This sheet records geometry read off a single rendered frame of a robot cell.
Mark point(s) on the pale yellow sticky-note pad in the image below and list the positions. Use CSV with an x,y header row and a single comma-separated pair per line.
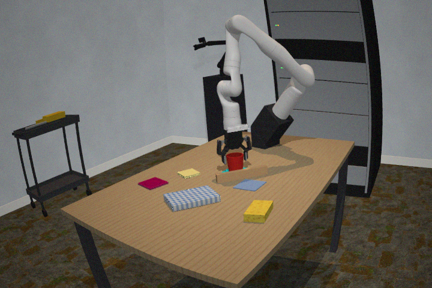
x,y
188,173

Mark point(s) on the yellow sponge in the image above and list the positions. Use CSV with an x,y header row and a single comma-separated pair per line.
x,y
258,211

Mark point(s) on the red cup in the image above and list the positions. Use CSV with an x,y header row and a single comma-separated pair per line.
x,y
235,161

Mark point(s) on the dark red square coaster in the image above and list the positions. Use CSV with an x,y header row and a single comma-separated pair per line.
x,y
153,183

